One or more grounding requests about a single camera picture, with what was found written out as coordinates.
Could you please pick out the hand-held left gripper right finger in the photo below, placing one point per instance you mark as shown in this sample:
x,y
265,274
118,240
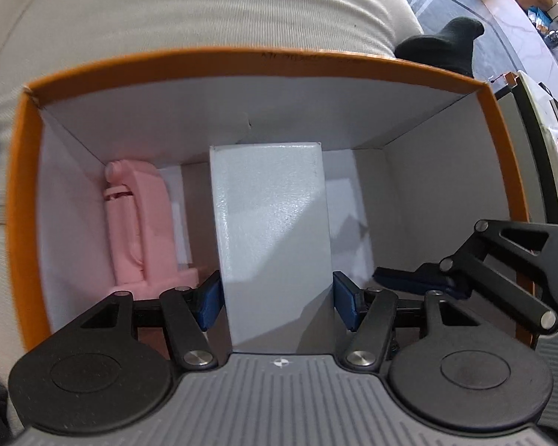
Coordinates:
x,y
344,302

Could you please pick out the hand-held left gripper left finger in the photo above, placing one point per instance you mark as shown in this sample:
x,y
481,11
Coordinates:
x,y
210,299

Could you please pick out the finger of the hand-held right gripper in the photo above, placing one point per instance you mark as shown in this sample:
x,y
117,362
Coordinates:
x,y
414,278

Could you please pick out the white rectangular box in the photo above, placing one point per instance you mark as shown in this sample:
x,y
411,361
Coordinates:
x,y
269,241

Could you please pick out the pink plastic toy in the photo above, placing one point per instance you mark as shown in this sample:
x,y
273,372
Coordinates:
x,y
139,241

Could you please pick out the orange cardboard box white inside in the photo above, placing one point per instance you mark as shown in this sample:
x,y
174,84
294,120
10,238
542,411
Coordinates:
x,y
307,111

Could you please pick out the black sock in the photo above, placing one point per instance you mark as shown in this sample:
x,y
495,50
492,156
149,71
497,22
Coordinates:
x,y
441,44

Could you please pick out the white marble counter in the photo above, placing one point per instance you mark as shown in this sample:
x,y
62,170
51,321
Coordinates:
x,y
511,23

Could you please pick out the beige fabric sofa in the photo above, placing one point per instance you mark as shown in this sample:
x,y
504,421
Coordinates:
x,y
167,9

